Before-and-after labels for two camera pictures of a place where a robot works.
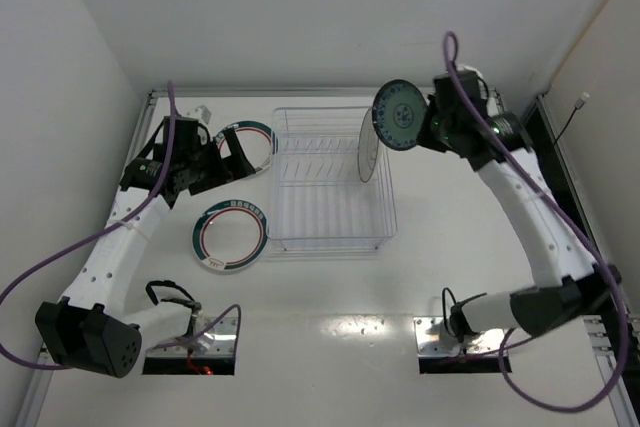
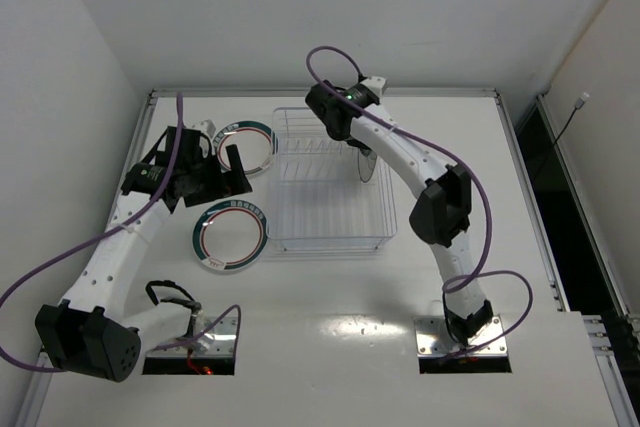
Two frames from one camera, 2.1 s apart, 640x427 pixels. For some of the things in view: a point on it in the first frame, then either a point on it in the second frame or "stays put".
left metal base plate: x=211 y=337 stays put
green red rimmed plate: x=258 y=142 stays put
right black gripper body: x=430 y=126 -> x=360 y=144
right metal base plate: x=433 y=339 stays put
